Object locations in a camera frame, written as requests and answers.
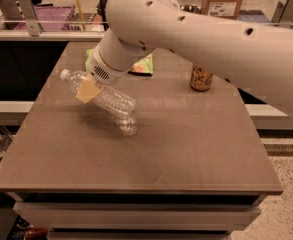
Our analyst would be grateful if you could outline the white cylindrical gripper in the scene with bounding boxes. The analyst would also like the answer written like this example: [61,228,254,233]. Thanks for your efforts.
[76,49,127,103]

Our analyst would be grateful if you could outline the clear plastic water bottle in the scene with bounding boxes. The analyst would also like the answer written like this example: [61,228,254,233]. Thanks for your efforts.
[60,69,136,118]

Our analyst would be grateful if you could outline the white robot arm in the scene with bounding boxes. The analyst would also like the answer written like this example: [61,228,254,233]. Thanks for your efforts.
[88,0,293,118]

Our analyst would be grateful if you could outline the green snack chip bag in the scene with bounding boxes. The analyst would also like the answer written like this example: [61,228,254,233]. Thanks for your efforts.
[85,49,153,76]

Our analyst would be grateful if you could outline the purple plastic crate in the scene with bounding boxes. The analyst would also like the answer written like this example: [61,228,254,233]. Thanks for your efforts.
[15,5,78,32]

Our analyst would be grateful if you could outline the glass railing with metal posts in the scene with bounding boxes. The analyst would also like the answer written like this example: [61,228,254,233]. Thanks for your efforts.
[0,0,293,44]

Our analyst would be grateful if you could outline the orange LaCroix soda can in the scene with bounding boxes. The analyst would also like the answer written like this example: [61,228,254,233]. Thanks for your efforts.
[190,65,213,92]

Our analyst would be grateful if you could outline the grey table with drawers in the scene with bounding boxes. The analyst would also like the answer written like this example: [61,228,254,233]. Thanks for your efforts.
[0,50,282,239]

